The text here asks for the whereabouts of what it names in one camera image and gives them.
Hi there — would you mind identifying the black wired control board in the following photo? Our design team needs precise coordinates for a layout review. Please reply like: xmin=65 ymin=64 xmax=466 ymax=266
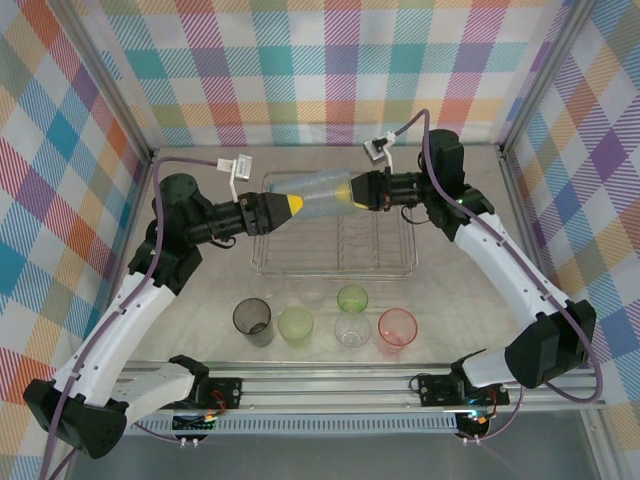
xmin=457 ymin=409 xmax=496 ymax=432
xmin=172 ymin=412 xmax=217 ymax=434

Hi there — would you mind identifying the wire dish rack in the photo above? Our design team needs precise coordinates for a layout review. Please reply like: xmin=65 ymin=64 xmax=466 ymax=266
xmin=249 ymin=169 xmax=419 ymax=279

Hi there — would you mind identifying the grey slotted cable duct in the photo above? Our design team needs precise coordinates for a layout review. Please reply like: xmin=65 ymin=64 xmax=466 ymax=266
xmin=127 ymin=416 xmax=460 ymax=437

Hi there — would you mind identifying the red translucent plastic cup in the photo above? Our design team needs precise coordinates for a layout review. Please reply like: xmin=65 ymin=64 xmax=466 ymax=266
xmin=377 ymin=308 xmax=419 ymax=356

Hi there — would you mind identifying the dark grey translucent cup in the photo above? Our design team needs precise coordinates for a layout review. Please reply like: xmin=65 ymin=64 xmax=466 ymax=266
xmin=232 ymin=298 xmax=275 ymax=348

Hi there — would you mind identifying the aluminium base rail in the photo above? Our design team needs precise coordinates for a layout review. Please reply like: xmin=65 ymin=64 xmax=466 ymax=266
xmin=117 ymin=360 xmax=609 ymax=417

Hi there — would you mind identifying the blue translucent plastic cup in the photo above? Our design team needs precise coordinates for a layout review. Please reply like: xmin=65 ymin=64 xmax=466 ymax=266
xmin=268 ymin=168 xmax=357 ymax=221

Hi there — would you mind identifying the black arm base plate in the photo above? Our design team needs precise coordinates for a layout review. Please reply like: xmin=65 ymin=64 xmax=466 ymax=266
xmin=209 ymin=377 xmax=245 ymax=410
xmin=417 ymin=374 xmax=454 ymax=407

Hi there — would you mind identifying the thin purple base cable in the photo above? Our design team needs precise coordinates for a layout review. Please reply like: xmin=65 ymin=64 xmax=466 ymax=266
xmin=477 ymin=387 xmax=525 ymax=446
xmin=132 ymin=422 xmax=184 ymax=444

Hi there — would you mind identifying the pale green tall cup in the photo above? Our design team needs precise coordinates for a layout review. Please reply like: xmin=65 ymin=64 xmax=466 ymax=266
xmin=277 ymin=306 xmax=315 ymax=349

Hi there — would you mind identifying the aluminium frame post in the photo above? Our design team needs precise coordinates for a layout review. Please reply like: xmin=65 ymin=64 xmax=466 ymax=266
xmin=497 ymin=0 xmax=601 ymax=156
xmin=47 ymin=0 xmax=156 ymax=164

